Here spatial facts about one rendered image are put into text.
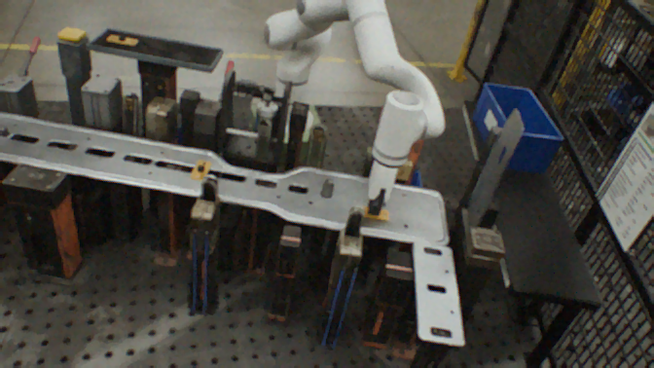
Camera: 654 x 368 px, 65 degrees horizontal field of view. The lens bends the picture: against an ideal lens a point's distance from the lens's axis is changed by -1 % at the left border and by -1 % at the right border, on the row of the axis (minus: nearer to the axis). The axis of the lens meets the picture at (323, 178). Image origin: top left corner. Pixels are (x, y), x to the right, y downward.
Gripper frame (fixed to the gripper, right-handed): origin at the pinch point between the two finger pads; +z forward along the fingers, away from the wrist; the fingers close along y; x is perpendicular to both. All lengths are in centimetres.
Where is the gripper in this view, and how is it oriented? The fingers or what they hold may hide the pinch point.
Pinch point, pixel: (375, 205)
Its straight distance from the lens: 133.5
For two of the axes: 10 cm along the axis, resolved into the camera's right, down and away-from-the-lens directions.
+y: -0.9, 6.0, -7.9
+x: 9.8, 1.8, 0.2
